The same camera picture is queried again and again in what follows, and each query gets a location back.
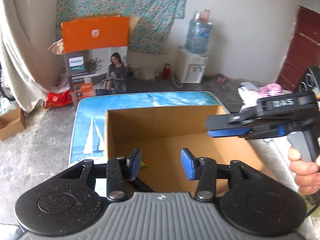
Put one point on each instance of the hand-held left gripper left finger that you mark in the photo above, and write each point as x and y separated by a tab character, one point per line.
136	162

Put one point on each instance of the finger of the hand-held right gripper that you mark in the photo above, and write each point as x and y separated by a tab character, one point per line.
230	133
281	130

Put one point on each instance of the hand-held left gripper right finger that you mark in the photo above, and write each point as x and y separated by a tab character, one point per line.
187	163

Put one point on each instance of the person's right hand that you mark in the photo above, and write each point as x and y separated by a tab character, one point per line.
305	175

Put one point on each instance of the yellow green small toy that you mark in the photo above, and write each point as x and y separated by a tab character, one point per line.
143	164

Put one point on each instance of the pink striped cloth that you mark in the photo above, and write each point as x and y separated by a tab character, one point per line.
271	88

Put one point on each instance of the white cloth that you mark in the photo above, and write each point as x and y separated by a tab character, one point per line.
247	90

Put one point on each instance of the pink slipper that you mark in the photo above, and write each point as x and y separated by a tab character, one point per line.
221	78

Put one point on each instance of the red brown door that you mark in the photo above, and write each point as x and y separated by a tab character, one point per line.
305	42

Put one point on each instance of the seascape printed table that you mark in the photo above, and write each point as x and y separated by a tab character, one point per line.
90	110

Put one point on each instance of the white water dispenser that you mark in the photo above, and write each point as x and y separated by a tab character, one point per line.
190	65

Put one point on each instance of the red thermos bottle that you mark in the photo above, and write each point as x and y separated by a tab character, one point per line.
166	73

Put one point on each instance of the white plastic bag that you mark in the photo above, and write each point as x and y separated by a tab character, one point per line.
146	73

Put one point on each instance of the red plastic bag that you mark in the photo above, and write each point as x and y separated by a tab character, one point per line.
56	98

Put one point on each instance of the blue water jug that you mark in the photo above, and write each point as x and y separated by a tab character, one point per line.
197	35

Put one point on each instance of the clear plastic bottle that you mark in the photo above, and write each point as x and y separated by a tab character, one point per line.
201	15

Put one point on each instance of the small cardboard box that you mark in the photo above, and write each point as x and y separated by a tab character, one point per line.
10	127

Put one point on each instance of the orange appliance carton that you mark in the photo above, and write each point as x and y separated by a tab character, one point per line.
95	30

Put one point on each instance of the floral cloth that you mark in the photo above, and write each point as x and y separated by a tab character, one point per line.
150	5

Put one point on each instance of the beige curtain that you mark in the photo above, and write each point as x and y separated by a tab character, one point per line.
22	62

